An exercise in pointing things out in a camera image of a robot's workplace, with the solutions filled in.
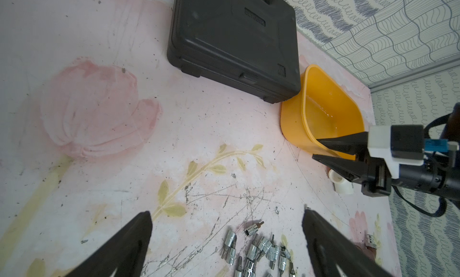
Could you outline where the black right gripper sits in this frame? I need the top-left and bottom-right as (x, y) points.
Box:
(312, 131), (392, 197)

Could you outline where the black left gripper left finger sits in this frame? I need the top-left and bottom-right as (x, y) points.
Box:
(68, 211), (153, 277)

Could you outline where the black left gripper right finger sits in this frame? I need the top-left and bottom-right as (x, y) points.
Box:
(302, 209), (391, 277)

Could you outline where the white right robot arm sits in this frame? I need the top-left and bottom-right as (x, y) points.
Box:
(312, 104), (460, 218)

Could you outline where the small silver bit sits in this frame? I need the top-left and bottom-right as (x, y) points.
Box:
(365, 234), (377, 250)

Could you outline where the silver socket bit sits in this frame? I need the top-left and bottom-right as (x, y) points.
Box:
(234, 256), (256, 277)
(244, 221), (264, 236)
(246, 236), (272, 262)
(221, 230), (237, 265)
(267, 235), (281, 270)
(278, 245), (291, 277)

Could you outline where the yellow plastic storage box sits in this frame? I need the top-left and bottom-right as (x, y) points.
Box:
(280, 65), (365, 160)

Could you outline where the white pipe tee fitting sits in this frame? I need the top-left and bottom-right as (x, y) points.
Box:
(328, 169), (354, 195)

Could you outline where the black plastic tool case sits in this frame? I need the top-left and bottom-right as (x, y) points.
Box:
(167, 0), (301, 104)

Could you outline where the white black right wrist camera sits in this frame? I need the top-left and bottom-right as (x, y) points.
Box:
(367, 124), (460, 180)

